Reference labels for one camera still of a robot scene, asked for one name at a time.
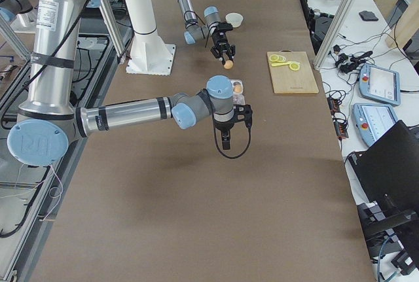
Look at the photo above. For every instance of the black monitor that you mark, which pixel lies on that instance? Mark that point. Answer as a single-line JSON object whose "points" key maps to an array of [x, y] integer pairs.
{"points": [[388, 174]]}

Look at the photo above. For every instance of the aluminium frame post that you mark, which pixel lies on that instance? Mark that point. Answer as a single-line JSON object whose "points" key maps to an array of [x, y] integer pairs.
{"points": [[334, 29]]}

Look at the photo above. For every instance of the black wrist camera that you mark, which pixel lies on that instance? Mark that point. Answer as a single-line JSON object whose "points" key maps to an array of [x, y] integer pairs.
{"points": [[243, 113], [223, 27]]}

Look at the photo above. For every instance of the clear plastic egg box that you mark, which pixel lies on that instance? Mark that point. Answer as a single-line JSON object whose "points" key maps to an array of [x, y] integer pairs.
{"points": [[238, 99]]}

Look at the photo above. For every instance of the white bowl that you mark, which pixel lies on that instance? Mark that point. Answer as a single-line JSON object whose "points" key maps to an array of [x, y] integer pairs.
{"points": [[235, 19]]}

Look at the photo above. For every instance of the blue teach pendant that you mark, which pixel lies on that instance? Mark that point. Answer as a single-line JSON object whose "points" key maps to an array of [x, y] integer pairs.
{"points": [[380, 84], [373, 120]]}

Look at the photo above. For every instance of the white pillar with base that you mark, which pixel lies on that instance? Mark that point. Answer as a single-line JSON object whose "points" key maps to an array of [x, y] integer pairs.
{"points": [[149, 54]]}

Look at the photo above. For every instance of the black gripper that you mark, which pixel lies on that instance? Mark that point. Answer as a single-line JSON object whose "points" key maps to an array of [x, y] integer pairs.
{"points": [[224, 125], [219, 39]]}

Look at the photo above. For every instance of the brown egg in box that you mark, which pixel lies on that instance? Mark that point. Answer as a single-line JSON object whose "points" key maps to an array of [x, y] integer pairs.
{"points": [[238, 89]]}

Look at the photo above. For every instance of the wooden cutting board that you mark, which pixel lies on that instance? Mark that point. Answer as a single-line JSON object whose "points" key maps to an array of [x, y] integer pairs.
{"points": [[286, 81]]}

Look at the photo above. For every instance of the brown egg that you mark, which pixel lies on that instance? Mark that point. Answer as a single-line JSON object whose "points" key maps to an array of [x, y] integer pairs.
{"points": [[238, 89], [228, 64]]}

